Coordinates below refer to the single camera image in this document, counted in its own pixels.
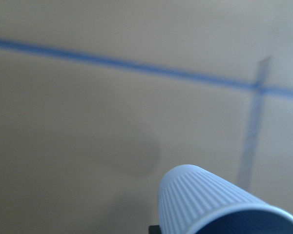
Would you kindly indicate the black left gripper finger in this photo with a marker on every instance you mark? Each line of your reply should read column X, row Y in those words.
column 154, row 229

